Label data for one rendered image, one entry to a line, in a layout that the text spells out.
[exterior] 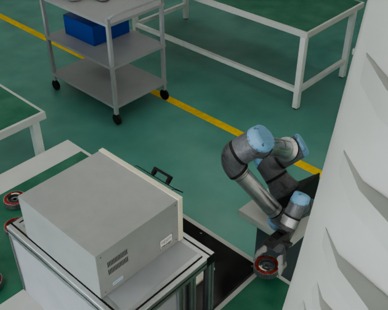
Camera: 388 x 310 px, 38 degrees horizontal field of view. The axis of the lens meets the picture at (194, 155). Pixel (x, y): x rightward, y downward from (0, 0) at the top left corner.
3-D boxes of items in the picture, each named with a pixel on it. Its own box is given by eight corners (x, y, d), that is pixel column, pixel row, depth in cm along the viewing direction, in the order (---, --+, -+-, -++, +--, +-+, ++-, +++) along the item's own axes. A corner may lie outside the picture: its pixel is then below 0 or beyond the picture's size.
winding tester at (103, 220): (107, 187, 232) (102, 147, 220) (183, 238, 208) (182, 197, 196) (27, 236, 209) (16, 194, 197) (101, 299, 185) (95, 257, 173)
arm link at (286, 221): (295, 221, 229) (279, 212, 233) (291, 231, 229) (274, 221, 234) (302, 221, 235) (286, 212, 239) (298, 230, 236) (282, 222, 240)
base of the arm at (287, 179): (284, 189, 280) (274, 173, 280) (305, 181, 268) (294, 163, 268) (266, 203, 270) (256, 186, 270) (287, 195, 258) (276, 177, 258)
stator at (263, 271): (263, 256, 243) (264, 250, 241) (284, 269, 237) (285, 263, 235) (247, 270, 237) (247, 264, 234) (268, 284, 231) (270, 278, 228)
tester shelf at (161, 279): (97, 181, 242) (95, 173, 239) (215, 261, 205) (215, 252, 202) (8, 234, 216) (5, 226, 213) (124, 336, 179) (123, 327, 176)
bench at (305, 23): (185, 15, 660) (185, -49, 615) (350, 77, 539) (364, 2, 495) (129, 39, 607) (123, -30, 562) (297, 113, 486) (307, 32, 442)
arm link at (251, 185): (207, 163, 228) (276, 238, 246) (228, 151, 224) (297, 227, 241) (209, 148, 238) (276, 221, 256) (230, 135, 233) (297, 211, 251)
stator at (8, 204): (26, 209, 275) (24, 203, 273) (2, 211, 274) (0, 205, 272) (28, 194, 284) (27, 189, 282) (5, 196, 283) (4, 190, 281)
